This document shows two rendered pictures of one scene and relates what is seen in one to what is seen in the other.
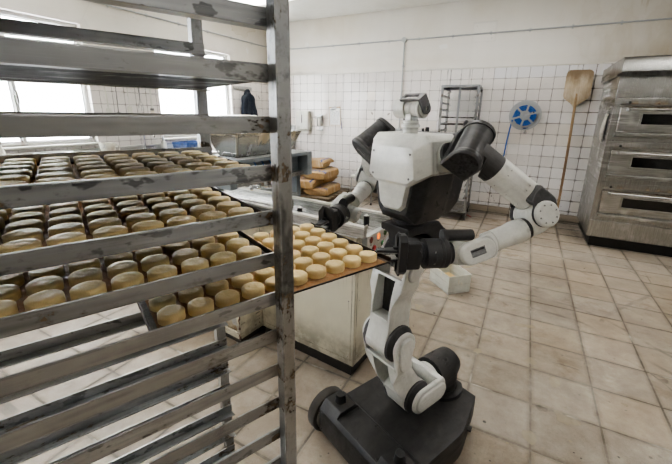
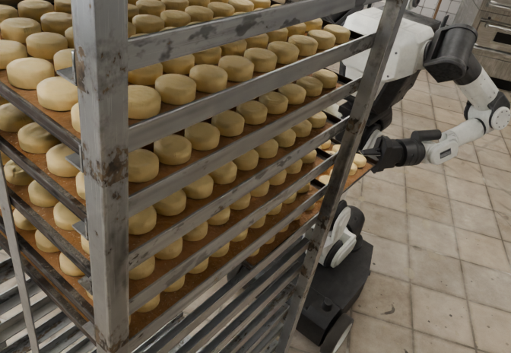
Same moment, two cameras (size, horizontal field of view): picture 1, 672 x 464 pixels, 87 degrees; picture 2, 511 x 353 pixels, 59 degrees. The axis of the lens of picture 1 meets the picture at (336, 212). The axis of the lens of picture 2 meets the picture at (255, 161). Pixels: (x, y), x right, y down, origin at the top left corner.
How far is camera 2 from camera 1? 66 cm
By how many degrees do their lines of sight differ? 26
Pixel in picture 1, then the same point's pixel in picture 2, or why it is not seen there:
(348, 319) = not seen: hidden behind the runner
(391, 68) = not seen: outside the picture
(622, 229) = (487, 64)
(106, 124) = (284, 124)
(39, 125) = (254, 140)
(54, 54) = (277, 80)
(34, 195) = (236, 194)
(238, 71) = (359, 46)
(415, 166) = (398, 65)
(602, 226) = not seen: hidden behind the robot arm
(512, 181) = (482, 89)
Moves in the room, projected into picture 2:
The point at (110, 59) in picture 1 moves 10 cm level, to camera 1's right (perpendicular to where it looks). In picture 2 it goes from (301, 70) to (361, 73)
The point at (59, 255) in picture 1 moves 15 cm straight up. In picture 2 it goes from (235, 232) to (248, 159)
